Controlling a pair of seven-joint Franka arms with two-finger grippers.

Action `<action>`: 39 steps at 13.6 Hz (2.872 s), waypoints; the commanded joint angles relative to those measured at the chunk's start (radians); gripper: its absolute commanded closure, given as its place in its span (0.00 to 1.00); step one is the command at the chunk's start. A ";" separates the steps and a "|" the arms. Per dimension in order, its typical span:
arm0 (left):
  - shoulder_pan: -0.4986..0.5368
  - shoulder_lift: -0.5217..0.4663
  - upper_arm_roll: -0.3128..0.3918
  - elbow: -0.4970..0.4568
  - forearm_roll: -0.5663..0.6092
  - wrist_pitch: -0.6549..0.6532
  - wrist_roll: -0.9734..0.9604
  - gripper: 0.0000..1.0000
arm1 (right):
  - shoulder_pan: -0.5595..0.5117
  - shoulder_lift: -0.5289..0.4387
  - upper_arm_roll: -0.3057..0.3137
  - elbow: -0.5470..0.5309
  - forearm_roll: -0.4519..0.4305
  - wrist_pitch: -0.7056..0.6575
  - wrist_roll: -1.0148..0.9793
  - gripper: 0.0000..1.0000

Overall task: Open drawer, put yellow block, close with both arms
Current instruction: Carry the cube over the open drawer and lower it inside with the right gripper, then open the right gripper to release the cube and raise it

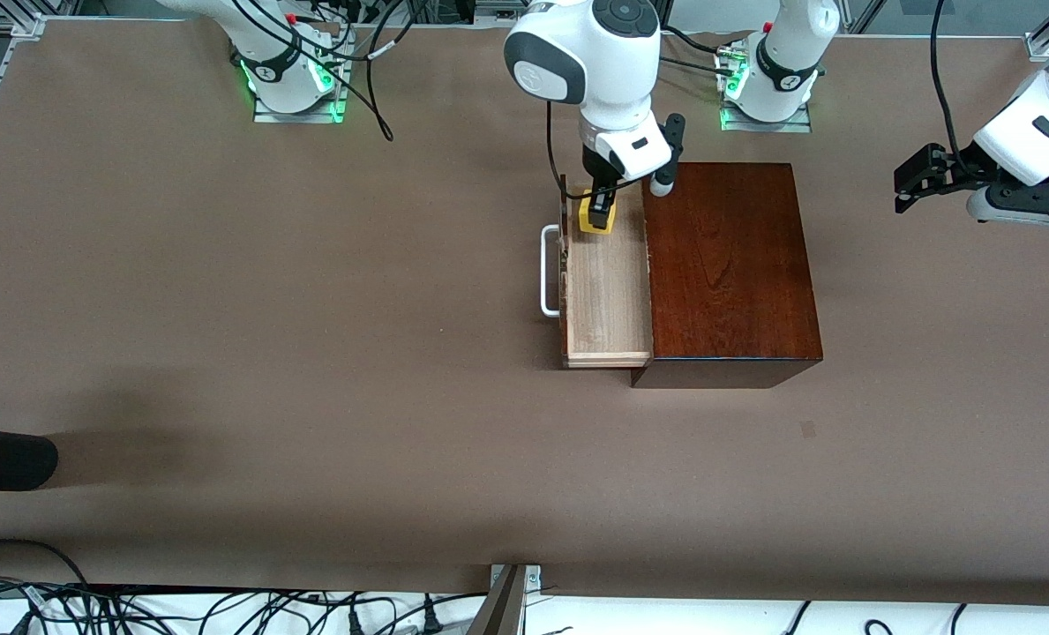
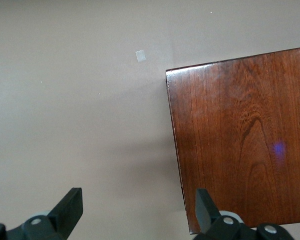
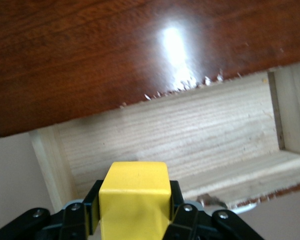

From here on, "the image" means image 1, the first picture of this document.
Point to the black padded object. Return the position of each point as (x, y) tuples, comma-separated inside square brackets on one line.
[(3, 459)]

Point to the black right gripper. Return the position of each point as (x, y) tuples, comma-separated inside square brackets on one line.
[(596, 175)]

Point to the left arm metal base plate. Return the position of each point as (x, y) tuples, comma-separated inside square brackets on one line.
[(767, 126)]

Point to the brown table cover sheet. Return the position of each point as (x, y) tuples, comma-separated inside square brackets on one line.
[(312, 353)]

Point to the dark brown wooden cabinet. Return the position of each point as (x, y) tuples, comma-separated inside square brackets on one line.
[(727, 265)]

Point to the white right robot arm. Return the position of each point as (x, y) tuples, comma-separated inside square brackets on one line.
[(577, 53)]

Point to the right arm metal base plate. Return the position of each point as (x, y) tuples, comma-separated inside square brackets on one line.
[(299, 116)]

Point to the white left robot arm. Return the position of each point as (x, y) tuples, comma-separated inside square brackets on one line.
[(1027, 132)]

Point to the aluminium frame post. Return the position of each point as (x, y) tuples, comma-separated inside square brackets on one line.
[(511, 591)]

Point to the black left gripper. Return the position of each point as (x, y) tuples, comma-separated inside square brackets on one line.
[(963, 164)]

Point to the yellow block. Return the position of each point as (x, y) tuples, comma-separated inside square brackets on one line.
[(584, 216)]

